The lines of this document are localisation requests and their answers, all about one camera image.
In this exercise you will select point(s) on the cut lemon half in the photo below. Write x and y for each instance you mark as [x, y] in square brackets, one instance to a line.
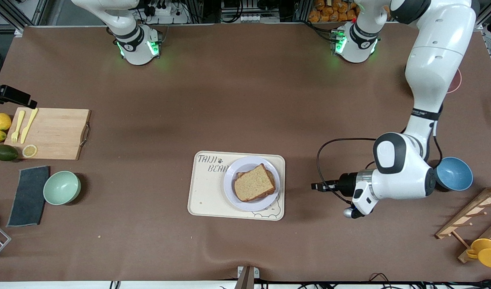
[29, 151]

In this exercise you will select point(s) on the wooden cutting board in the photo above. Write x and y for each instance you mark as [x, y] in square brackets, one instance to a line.
[52, 136]

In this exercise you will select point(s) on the dark grey cloth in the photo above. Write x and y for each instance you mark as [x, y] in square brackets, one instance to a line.
[28, 196]

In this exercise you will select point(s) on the wooden peg rack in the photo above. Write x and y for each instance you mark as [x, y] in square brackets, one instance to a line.
[470, 210]

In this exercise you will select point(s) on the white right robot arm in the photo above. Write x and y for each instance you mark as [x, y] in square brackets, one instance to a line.
[137, 48]

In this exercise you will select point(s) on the yellow plastic knife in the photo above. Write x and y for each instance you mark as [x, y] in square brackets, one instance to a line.
[28, 126]

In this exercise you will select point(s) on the cream tray with bear print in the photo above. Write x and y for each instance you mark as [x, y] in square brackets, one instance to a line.
[205, 192]

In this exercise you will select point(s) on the mint green bowl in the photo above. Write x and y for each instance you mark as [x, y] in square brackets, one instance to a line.
[62, 188]

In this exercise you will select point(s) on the round white plate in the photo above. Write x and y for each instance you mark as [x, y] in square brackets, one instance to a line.
[245, 164]

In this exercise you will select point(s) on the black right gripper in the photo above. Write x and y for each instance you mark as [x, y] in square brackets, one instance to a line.
[8, 93]

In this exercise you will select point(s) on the pink bowl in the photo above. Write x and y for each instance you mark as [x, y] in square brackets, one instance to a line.
[456, 82]

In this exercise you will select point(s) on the white power strip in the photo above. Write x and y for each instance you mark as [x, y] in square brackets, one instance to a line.
[249, 18]
[169, 18]

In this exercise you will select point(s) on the yellow plastic fork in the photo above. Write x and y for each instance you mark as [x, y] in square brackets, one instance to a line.
[19, 120]

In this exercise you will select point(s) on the blue bowl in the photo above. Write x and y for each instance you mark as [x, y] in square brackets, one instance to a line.
[456, 174]

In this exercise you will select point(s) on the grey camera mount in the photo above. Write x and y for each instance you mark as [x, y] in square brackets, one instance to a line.
[245, 279]

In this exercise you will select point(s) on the orange pastries pile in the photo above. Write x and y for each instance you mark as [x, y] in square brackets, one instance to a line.
[329, 14]

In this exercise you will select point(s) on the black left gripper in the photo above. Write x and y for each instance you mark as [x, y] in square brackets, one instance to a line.
[347, 182]

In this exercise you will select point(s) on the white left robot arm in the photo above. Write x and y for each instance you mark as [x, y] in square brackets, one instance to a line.
[438, 60]

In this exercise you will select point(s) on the plain brown bread slice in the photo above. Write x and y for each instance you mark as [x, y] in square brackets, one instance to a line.
[253, 184]

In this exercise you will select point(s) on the green avocado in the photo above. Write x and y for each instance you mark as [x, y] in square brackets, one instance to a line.
[5, 153]

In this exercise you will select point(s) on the yellow whole lemon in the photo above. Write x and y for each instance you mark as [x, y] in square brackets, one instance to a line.
[2, 121]

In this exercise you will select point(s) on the yellow cup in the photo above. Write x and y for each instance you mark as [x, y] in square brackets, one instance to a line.
[488, 253]

